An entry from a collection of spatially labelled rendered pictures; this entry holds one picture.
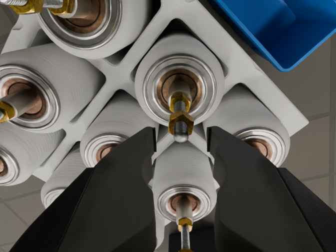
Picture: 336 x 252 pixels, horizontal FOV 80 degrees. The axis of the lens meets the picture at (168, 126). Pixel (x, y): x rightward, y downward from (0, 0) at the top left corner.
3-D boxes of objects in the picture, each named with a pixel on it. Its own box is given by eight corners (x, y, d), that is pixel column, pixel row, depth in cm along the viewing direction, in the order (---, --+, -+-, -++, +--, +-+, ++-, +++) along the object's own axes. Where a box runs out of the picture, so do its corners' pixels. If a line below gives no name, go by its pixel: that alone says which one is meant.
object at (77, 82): (55, 69, 39) (-31, 106, 23) (76, 24, 35) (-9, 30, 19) (99, 98, 41) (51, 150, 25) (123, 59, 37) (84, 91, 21)
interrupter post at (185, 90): (183, 74, 20) (184, 83, 17) (195, 93, 21) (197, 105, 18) (163, 87, 21) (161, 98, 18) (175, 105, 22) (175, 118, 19)
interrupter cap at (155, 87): (192, 35, 19) (192, 36, 18) (228, 100, 21) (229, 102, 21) (128, 79, 21) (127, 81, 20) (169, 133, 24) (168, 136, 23)
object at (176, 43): (186, 17, 34) (196, 18, 18) (214, 66, 37) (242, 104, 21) (141, 51, 36) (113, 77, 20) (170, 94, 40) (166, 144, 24)
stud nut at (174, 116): (170, 108, 14) (170, 113, 14) (194, 111, 14) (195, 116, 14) (167, 131, 15) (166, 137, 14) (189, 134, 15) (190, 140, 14)
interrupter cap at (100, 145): (98, 182, 28) (97, 186, 27) (76, 136, 24) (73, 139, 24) (152, 175, 27) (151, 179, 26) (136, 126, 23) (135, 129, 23)
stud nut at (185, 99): (171, 90, 18) (171, 94, 17) (191, 93, 18) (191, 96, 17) (168, 111, 19) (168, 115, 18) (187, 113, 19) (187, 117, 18)
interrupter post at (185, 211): (172, 203, 29) (171, 223, 26) (182, 193, 28) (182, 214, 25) (185, 210, 30) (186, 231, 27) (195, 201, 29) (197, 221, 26)
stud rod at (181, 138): (175, 90, 19) (174, 129, 13) (185, 92, 19) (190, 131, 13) (173, 100, 20) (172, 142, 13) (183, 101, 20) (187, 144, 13)
